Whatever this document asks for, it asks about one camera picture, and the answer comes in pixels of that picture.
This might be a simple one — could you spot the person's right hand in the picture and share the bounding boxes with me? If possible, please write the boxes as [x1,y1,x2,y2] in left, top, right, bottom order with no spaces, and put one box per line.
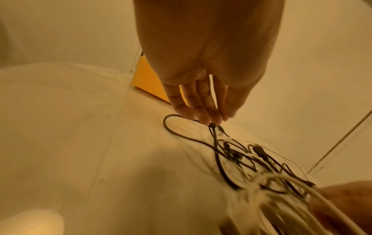
[308,180,372,235]

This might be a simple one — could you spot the pile of cables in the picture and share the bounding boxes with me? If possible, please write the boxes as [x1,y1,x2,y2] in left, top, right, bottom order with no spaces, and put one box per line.
[209,124,372,235]

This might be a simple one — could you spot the person's left hand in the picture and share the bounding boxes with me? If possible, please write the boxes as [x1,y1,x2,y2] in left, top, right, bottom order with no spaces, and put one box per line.
[133,0,286,126]

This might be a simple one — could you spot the yellow box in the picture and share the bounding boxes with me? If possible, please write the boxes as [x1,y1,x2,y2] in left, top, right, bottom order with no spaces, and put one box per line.
[132,56,187,105]

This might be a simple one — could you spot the white marble table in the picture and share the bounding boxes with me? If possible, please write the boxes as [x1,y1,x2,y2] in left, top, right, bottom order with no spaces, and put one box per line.
[0,62,329,235]

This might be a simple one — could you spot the metal blind track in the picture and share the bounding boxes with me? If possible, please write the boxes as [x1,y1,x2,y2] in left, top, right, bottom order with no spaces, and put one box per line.
[308,110,372,174]
[129,46,145,74]

